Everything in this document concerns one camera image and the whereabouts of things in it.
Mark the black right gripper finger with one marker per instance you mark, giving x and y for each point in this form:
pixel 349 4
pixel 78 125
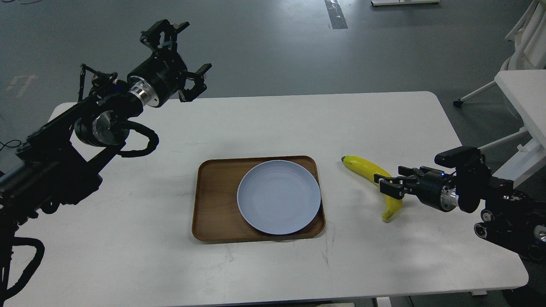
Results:
pixel 414 173
pixel 396 187

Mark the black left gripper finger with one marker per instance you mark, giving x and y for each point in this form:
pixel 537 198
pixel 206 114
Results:
pixel 199 86
pixel 161 38

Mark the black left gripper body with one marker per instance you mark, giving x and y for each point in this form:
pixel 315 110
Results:
pixel 155 80

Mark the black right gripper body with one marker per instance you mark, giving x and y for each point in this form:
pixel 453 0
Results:
pixel 436 189

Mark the yellow banana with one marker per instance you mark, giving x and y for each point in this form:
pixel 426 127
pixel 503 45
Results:
pixel 367 169

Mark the light blue round plate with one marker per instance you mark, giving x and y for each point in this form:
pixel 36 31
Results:
pixel 278 197

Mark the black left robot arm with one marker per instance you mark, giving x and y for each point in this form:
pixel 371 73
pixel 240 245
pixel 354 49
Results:
pixel 61 162

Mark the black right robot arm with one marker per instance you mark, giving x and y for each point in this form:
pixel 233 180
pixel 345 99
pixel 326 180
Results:
pixel 510 218

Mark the brown wooden tray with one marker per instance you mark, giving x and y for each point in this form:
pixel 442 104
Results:
pixel 217 218

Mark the white side table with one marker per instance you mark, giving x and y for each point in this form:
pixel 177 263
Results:
pixel 526 90

